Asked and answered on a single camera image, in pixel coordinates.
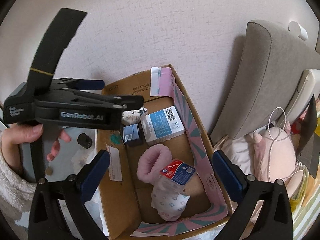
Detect floral white small box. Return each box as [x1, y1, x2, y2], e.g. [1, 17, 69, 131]
[121, 107, 148, 126]

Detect small blue barcode box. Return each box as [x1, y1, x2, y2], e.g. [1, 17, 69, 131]
[123, 124, 143, 147]

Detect blue white medicine box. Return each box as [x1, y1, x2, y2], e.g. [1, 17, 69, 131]
[140, 106, 185, 146]

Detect beige round cream jar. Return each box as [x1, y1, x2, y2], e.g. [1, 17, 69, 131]
[45, 167, 53, 176]

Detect black round jar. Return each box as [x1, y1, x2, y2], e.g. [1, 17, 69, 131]
[77, 133, 93, 149]

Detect pink fluffy scrunchie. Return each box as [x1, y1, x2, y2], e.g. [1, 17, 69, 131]
[137, 144, 172, 185]

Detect clear plastic packet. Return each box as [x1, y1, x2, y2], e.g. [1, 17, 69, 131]
[157, 159, 196, 194]

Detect white patterned sock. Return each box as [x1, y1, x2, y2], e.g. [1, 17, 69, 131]
[151, 181, 190, 222]

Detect fluffy white sleeve forearm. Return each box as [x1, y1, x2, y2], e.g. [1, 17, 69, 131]
[1, 138, 35, 222]

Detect person's left hand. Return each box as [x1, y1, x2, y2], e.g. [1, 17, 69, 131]
[2, 124, 71, 161]

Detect yellow striped bedding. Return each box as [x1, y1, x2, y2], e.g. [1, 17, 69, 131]
[290, 161, 319, 239]

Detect floral blue cloth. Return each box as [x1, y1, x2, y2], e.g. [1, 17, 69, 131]
[46, 127, 109, 237]

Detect pink plush toy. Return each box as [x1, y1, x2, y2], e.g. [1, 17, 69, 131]
[253, 122, 303, 198]

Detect dark triangular object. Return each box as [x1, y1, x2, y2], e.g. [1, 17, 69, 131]
[296, 95, 319, 178]

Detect pink patterned cardboard box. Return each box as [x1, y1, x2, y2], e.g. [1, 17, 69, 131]
[97, 66, 229, 239]

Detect grey headboard cushion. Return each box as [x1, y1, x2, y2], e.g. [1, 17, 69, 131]
[210, 20, 319, 144]

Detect white cable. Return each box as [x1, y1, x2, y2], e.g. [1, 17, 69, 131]
[265, 106, 304, 183]

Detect white round wall knob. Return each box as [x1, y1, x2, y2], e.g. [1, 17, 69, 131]
[289, 21, 308, 41]

